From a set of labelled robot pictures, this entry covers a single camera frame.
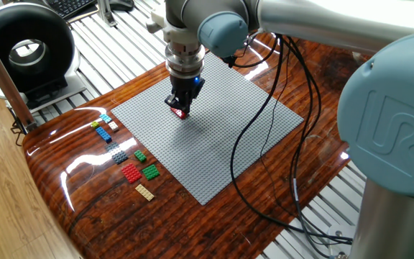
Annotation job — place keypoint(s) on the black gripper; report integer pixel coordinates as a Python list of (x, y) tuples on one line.
[(185, 88)]

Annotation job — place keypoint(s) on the red long Lego brick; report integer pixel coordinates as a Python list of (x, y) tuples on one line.
[(179, 113)]

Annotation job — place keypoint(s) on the blue long Lego brick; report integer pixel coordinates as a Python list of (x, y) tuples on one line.
[(103, 134)]

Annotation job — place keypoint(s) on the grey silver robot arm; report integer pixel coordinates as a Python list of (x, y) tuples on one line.
[(386, 118)]

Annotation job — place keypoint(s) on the grey Lego baseplate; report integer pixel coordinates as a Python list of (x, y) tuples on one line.
[(207, 144)]

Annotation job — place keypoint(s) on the white small Lego brick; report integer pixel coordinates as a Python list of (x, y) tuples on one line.
[(113, 126)]

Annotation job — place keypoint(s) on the light blue small Lego brick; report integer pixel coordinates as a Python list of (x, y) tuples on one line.
[(105, 118)]

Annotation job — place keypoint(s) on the green square Lego plate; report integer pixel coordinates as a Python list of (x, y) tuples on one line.
[(151, 172)]

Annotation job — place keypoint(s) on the dark grey Lego plate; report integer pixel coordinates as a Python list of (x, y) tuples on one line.
[(116, 153)]

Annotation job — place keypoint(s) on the red Lego plate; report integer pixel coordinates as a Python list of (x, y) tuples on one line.
[(131, 173)]

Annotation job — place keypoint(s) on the lime green small Lego brick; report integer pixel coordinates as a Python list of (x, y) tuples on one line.
[(95, 124)]

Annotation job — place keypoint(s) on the tan Lego plate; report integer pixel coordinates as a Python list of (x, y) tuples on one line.
[(144, 192)]

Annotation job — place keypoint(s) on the black computer mouse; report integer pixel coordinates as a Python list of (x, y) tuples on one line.
[(120, 5)]

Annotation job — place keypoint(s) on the glossy wood-grain table mat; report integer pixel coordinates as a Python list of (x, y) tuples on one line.
[(192, 230)]

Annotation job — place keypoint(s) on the black keyboard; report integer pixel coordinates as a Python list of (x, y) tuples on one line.
[(70, 7)]

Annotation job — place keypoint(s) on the brown wooden pole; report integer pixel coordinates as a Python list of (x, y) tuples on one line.
[(2, 79)]

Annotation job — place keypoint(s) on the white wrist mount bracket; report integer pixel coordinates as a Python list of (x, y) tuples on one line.
[(174, 34)]

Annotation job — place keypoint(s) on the aluminium bracket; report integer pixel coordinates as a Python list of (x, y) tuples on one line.
[(106, 14)]

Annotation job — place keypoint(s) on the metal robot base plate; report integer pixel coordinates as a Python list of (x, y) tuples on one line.
[(338, 252)]

